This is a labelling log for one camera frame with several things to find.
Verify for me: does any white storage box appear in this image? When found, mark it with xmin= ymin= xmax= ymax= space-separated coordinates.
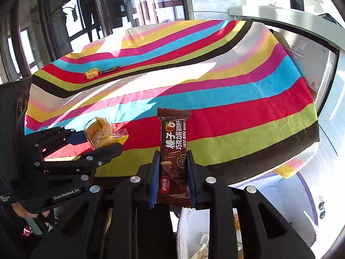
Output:
xmin=176 ymin=177 xmax=318 ymax=259

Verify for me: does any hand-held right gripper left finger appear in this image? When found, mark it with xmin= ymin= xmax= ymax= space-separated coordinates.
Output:
xmin=31 ymin=150 xmax=162 ymax=259

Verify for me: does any person's left hand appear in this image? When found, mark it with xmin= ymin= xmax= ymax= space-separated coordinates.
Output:
xmin=11 ymin=201 xmax=57 ymax=228

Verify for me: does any brown chocolate wafer bar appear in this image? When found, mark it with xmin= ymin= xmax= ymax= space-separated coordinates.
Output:
xmin=157 ymin=107 xmax=192 ymax=208
xmin=99 ymin=66 xmax=122 ymax=74

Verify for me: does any striped colourful cloth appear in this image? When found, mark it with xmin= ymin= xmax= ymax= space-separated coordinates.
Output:
xmin=24 ymin=19 xmax=321 ymax=189

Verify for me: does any yellow snack packet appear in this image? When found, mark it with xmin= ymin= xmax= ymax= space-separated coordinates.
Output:
xmin=83 ymin=67 xmax=100 ymax=80

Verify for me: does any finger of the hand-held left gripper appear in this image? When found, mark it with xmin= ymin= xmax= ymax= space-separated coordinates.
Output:
xmin=34 ymin=143 xmax=124 ymax=182
xmin=23 ymin=126 xmax=85 ymax=158

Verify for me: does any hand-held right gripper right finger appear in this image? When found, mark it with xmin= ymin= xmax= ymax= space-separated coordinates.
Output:
xmin=187 ymin=150 xmax=316 ymax=259

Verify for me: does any yellow cake packet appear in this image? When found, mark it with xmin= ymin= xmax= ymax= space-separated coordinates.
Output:
xmin=83 ymin=117 xmax=129 ymax=150

